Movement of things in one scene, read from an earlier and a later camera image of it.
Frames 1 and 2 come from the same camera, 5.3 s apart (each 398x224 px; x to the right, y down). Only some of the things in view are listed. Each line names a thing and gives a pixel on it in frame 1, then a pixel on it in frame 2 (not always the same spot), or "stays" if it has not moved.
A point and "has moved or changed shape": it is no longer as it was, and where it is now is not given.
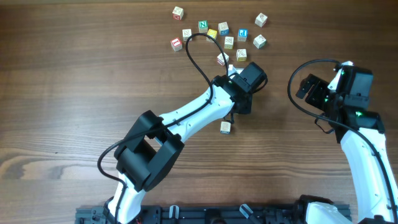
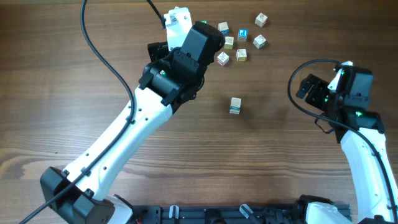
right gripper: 306,84 stays
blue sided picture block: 223,28 stays
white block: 225,127 has moved or changed shape
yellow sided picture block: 241,55 stays
